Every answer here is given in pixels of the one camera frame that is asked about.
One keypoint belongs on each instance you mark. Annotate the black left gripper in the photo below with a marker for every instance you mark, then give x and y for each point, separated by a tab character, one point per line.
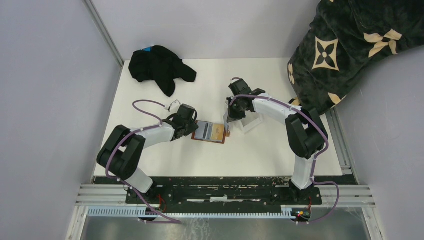
193	127

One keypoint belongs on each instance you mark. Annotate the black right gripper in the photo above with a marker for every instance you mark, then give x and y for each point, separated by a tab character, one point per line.
232	115

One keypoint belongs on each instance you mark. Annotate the silver VIP credit card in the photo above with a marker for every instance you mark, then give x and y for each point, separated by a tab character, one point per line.
226	124

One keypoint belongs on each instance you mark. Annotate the gold credit card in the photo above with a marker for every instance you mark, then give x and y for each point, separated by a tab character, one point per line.
218	132

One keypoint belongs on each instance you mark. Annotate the brown leather card holder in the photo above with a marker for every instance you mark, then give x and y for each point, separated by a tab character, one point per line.
209	141

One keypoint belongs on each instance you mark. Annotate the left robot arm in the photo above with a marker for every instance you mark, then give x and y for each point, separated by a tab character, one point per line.
121	153

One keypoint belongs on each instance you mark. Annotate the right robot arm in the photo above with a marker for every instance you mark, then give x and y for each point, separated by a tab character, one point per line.
307	136

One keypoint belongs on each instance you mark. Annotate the clear acrylic card box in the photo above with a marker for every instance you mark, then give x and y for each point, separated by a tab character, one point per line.
247	120

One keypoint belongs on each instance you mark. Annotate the black cloth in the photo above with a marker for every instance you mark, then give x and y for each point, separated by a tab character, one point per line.
161	65

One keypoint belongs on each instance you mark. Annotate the black patterned blanket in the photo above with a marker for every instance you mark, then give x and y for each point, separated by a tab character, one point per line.
344	38

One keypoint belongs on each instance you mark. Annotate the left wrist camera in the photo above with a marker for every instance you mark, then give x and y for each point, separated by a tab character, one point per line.
173	106

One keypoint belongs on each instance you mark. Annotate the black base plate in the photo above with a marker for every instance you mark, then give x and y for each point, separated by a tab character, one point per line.
239	195

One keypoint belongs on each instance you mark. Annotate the aluminium rail frame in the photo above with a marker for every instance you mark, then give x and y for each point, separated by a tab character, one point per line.
100	211

